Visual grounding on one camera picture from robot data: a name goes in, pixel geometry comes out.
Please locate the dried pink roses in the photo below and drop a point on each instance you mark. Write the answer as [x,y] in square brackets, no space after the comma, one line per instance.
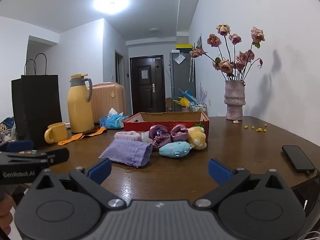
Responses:
[226,66]

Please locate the light blue plush toy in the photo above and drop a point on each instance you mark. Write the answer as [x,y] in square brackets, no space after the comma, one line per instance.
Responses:
[175,150]

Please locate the yellow plush toy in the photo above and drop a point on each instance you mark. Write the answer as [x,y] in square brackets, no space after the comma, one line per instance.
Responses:
[197,138]

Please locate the yellow and black box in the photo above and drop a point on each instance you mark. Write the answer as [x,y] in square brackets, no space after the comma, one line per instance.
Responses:
[183,46]

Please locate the blue tissue pack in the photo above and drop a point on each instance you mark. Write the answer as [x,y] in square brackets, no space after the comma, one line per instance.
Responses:
[112,121]

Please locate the blue and yellow packaging pile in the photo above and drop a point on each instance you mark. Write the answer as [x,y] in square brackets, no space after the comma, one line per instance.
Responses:
[183,100]

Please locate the purple towel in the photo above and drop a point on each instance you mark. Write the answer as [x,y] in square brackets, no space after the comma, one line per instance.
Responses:
[125,151]

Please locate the pink plush headband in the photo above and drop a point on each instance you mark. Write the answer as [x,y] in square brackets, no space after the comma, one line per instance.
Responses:
[127,135]

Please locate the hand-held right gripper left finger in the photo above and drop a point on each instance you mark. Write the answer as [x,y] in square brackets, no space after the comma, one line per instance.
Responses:
[101,170]

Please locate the wall picture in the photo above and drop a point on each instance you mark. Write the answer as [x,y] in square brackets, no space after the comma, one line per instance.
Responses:
[199,41]

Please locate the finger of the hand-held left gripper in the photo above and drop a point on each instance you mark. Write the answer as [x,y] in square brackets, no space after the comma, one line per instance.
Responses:
[58,156]
[20,145]

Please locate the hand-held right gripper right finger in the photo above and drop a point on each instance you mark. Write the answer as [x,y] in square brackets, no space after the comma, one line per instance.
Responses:
[220,171]

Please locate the red cardboard box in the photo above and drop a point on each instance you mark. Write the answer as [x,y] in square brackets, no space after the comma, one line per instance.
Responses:
[135,125]

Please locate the bright ceiling light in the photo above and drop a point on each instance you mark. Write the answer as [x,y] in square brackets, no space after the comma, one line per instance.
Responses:
[111,3]

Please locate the purple satin scrunchie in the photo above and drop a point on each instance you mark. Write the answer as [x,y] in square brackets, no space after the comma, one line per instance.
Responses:
[157,131]

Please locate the side room door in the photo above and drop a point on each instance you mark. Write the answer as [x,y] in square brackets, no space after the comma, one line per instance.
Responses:
[120,67]

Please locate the black paper bag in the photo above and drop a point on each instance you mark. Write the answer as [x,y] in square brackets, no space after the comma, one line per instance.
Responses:
[37,105]

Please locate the yellow thermos jug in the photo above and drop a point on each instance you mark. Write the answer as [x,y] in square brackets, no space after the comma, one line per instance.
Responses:
[77,110]

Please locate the dark blue cloth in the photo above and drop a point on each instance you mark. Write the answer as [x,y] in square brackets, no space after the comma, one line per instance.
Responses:
[8,122]

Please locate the dark brown entrance door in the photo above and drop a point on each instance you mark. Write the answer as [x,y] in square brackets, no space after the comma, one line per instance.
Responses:
[147,92]

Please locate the pink satin scrunchie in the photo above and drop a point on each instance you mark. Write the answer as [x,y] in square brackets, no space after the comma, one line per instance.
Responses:
[180,133]

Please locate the black smartphone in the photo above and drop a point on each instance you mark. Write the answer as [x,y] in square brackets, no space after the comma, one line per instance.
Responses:
[297,158]

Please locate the yellow mug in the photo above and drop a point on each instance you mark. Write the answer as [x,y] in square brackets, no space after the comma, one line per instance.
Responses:
[58,132]

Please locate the grey refrigerator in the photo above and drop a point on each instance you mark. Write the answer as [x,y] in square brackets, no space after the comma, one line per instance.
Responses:
[180,82]

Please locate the person's left hand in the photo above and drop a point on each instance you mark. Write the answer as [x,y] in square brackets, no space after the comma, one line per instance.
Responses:
[5,215]

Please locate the pink ribbed vase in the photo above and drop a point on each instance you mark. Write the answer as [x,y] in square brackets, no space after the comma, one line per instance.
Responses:
[235,100]

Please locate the white paper note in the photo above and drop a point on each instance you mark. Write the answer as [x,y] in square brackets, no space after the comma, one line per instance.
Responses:
[179,58]

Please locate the pink suitcase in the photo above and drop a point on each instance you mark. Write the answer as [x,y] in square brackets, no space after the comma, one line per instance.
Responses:
[107,102]

